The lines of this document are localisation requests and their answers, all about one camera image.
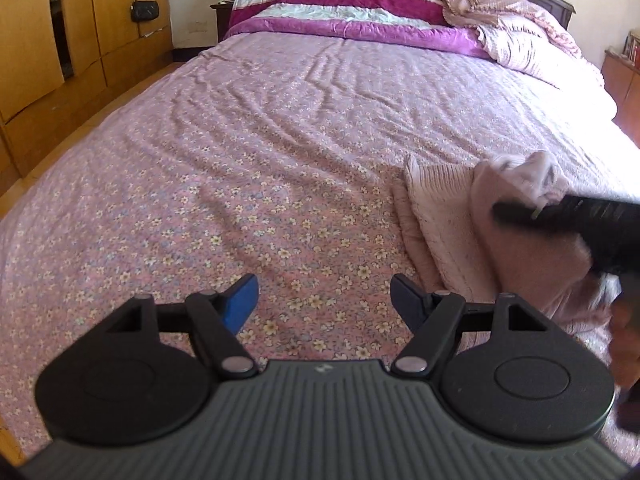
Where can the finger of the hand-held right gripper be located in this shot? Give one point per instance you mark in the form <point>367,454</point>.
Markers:
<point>525,214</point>

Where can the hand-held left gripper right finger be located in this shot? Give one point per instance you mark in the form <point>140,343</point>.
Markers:
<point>407,302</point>

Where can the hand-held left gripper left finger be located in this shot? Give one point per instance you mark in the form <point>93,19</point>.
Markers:
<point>240,302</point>

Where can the pink knitted sweater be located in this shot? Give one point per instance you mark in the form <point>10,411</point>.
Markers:
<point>450,220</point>

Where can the person's right hand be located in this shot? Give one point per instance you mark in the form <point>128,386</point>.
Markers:
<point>629,350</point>

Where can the pink floral bed sheet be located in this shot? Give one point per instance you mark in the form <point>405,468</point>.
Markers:
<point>250,160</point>

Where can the wooden cabinet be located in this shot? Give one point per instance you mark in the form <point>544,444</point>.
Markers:
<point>622,85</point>

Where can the row of books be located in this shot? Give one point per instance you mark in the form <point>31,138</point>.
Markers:
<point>632,49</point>

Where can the pink ruffled blanket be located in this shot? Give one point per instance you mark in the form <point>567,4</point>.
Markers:
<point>500,2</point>

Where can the magenta white striped quilt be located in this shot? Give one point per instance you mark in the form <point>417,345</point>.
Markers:
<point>350,15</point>

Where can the dark wooden nightstand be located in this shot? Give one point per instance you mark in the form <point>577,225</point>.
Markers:
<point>222,22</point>

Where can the wooden wardrobe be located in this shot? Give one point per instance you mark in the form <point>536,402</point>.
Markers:
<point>85,35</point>

